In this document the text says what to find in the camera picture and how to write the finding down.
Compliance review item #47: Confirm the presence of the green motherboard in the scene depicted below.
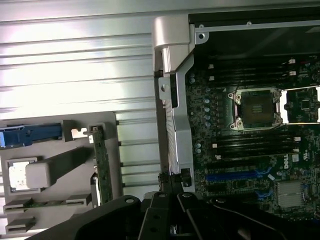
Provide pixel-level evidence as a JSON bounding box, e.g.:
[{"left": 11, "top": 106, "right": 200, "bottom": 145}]
[{"left": 185, "top": 56, "right": 320, "bottom": 222}]

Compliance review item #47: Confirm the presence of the open PC case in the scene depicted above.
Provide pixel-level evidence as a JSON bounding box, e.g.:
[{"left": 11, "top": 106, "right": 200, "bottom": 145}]
[{"left": 151, "top": 12, "right": 320, "bottom": 222}]

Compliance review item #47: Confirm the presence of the CPU socket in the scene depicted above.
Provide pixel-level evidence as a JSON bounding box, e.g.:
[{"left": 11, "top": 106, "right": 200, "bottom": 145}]
[{"left": 228, "top": 86, "right": 284, "bottom": 131}]

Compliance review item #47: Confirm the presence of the silver chipset heatsink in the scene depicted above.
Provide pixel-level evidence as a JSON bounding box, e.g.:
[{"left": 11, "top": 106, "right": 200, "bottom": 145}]
[{"left": 276, "top": 180, "right": 305, "bottom": 209}]

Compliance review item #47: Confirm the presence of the grey parts rack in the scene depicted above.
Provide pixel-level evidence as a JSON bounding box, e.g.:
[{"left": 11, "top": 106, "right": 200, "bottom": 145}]
[{"left": 0, "top": 111, "right": 125, "bottom": 234}]

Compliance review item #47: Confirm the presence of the blue expansion slot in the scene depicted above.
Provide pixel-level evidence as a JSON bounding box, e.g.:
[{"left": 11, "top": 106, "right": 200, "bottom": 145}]
[{"left": 205, "top": 173, "right": 273, "bottom": 183}]

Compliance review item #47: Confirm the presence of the green RAM stick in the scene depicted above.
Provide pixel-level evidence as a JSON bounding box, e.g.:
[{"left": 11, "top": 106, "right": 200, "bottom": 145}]
[{"left": 23, "top": 199, "right": 69, "bottom": 209}]

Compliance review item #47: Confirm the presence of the CPU chip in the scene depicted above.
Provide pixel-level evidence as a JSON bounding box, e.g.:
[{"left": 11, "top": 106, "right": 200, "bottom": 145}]
[{"left": 8, "top": 161, "right": 29, "bottom": 190}]

